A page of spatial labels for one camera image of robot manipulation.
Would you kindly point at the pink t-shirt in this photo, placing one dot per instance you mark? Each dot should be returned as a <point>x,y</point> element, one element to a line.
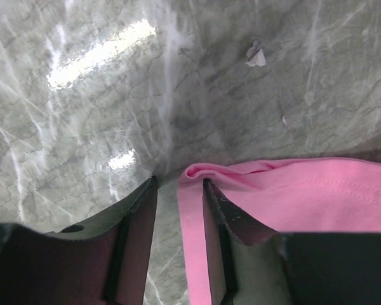
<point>298,195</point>

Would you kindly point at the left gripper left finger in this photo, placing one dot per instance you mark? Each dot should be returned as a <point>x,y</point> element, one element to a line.
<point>101,260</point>

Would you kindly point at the small white paper scrap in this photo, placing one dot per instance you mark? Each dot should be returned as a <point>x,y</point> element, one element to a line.
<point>255,55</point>

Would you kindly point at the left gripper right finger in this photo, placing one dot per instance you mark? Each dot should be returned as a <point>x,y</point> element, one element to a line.
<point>250,263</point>

